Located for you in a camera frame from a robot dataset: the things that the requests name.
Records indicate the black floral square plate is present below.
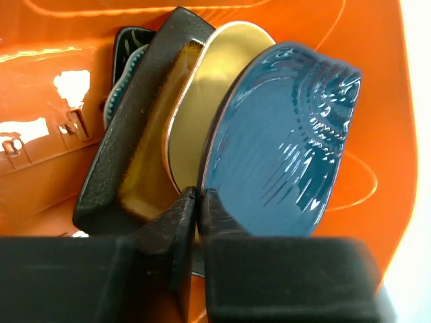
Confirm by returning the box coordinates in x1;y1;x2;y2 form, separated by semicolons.
112;26;156;85

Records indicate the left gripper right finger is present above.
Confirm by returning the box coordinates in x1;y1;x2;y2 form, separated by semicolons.
199;189;394;322

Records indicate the teal scalloped round plate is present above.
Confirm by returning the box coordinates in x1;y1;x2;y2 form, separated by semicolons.
103;44;148;129

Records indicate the orange plastic bin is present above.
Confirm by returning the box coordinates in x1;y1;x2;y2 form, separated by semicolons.
1;1;418;319

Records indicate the dark blue shell plate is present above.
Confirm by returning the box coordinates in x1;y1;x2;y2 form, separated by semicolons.
198;42;363;236

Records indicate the yellow rounded plate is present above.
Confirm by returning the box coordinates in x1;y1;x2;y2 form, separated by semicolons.
162;21;275;192

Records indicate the black and amber square plate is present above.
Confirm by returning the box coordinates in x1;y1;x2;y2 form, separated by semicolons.
73;7;213;236

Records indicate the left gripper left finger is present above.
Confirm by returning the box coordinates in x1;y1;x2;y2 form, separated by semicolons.
1;187;196;322

